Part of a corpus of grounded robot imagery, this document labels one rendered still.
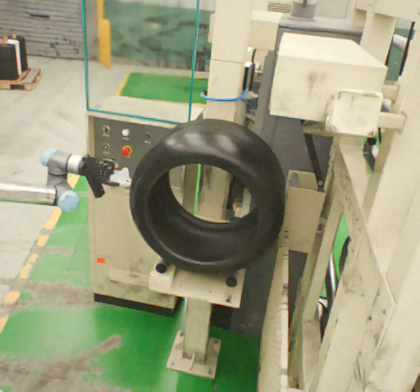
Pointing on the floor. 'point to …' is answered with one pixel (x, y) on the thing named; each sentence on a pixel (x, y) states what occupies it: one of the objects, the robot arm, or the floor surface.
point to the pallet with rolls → (15, 64)
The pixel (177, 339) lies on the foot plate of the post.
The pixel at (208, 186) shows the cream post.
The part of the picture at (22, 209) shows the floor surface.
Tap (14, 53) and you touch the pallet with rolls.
